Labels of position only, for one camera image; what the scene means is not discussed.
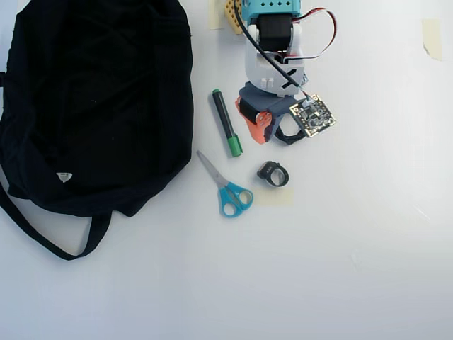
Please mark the black fabric bag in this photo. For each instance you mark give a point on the black fabric bag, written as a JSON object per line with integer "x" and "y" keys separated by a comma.
{"x": 95, "y": 106}

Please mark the bare camera circuit board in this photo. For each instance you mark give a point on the bare camera circuit board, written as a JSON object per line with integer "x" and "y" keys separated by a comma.
{"x": 313, "y": 115}

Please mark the beige masking tape strip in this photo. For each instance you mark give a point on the beige masking tape strip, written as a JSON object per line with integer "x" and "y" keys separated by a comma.
{"x": 432, "y": 37}
{"x": 216, "y": 16}
{"x": 279, "y": 197}

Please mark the black marker with green cap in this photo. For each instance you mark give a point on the black marker with green cap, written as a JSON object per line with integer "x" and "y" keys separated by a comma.
{"x": 225, "y": 118}

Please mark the white and teal robot arm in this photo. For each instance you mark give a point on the white and teal robot arm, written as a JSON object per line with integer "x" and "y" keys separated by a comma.
{"x": 272, "y": 39}

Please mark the blue grey gripper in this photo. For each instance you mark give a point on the blue grey gripper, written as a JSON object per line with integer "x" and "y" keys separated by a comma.
{"x": 252, "y": 110}

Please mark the yellow perforated base block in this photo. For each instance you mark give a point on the yellow perforated base block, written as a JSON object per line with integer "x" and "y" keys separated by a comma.
{"x": 233, "y": 17}

